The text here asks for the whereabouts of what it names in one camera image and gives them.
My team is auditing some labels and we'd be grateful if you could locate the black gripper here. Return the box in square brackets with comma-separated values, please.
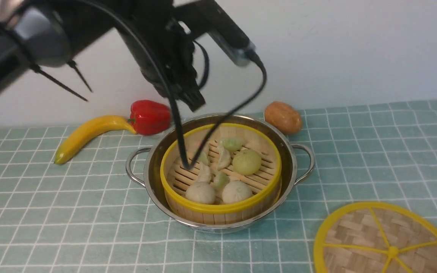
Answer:
[120, 0, 205, 112]

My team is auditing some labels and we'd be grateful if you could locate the bamboo steamer basket yellow rim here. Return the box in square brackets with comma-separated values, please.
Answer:
[160, 123, 282, 225]

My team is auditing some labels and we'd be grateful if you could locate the woven bamboo steamer lid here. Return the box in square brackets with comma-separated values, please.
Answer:
[313, 202, 437, 273]

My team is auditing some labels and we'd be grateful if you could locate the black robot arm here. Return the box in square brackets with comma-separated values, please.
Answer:
[0, 0, 216, 116]

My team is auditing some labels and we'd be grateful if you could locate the stainless steel pot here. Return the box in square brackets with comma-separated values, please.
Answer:
[126, 114, 316, 233]

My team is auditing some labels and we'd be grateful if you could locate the red bell pepper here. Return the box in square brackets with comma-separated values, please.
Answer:
[129, 100, 171, 135]

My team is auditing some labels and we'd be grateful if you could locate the yellow banana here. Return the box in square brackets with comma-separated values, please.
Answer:
[53, 115, 137, 165]

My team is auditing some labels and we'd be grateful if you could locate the green dumpling top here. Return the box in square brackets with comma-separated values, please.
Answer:
[220, 136, 247, 153]

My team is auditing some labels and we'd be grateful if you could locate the green dumpling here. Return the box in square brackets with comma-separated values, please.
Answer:
[211, 171, 230, 192]
[220, 136, 247, 153]

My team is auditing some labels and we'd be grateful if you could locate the pale dumpling centre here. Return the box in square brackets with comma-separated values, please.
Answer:
[217, 145, 232, 171]

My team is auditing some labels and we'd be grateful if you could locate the brown potato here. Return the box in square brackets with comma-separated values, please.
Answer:
[264, 101, 303, 135]

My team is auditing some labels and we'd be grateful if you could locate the pale green round bun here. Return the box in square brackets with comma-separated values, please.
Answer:
[232, 149, 262, 175]

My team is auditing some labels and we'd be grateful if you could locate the green dumpling lower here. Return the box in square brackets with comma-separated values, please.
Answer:
[211, 171, 230, 192]

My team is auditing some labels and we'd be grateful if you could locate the white round bun left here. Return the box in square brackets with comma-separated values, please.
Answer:
[185, 182, 216, 205]

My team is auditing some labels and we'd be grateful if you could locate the white round bun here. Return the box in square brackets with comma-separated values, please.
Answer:
[185, 182, 216, 205]
[222, 181, 253, 204]

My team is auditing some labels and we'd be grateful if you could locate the white round bun right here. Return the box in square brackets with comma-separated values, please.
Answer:
[222, 181, 253, 204]

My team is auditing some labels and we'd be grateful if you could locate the green checkered tablecloth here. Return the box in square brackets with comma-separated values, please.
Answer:
[0, 100, 437, 273]

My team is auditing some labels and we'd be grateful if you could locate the black camera cable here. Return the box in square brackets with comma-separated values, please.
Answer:
[63, 0, 267, 170]

